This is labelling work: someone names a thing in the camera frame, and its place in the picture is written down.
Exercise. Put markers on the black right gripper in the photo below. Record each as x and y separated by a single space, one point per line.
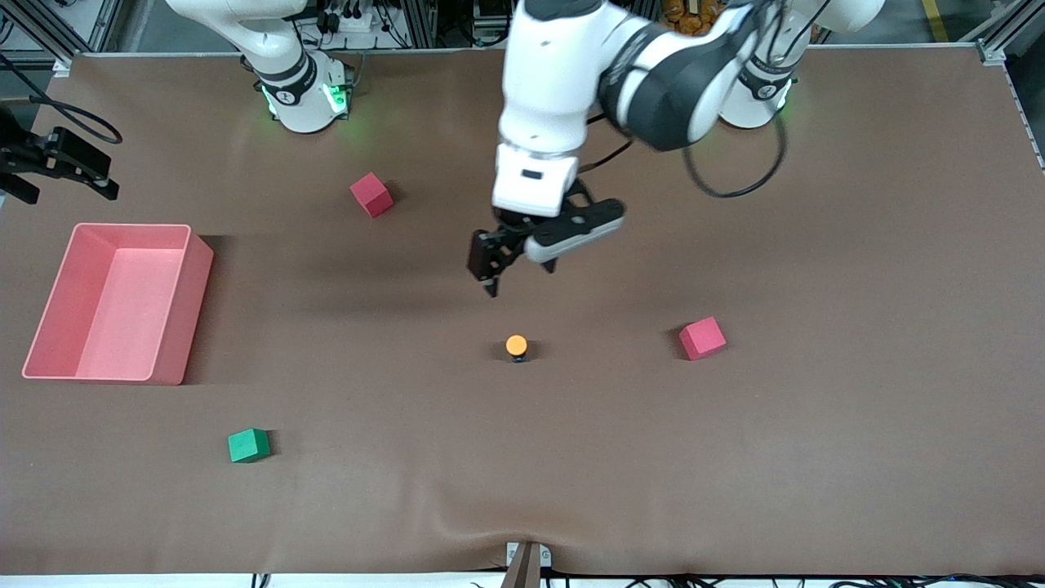
24 157

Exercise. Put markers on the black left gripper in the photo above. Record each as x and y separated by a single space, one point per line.
504 234

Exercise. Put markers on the orange capped black button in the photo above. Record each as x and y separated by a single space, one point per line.
516 345

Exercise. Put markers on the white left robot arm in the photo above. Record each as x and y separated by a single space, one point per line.
555 82

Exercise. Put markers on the red foam cube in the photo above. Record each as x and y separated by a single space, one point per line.
371 194
702 339

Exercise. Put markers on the pink plastic bin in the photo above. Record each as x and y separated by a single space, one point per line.
131 310

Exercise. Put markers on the brown table mat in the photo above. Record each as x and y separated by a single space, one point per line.
522 449

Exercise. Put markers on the white power strip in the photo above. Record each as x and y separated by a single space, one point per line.
359 22

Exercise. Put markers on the orange items bag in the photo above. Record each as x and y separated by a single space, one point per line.
694 16

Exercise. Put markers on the green foam cube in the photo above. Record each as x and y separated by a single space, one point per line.
248 446

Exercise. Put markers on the aluminium frame profile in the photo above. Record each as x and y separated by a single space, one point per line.
45 33
1008 33

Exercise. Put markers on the aluminium frame post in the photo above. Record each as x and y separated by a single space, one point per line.
420 23

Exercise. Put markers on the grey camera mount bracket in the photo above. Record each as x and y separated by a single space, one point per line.
528 563

